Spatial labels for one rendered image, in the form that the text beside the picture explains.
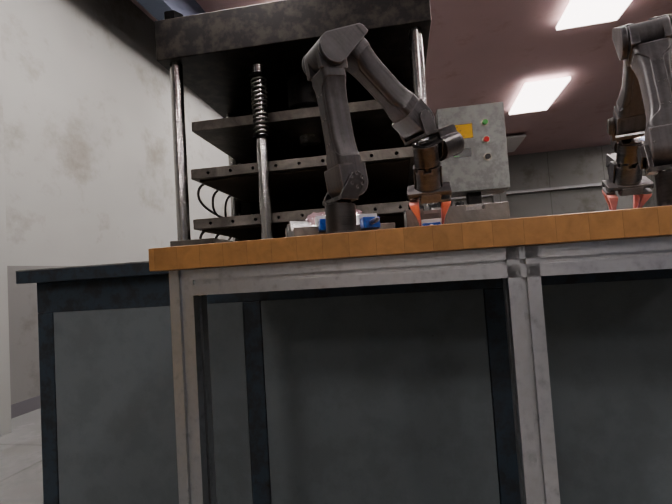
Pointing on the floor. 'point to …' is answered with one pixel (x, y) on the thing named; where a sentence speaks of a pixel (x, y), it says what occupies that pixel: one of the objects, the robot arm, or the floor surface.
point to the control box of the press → (476, 151)
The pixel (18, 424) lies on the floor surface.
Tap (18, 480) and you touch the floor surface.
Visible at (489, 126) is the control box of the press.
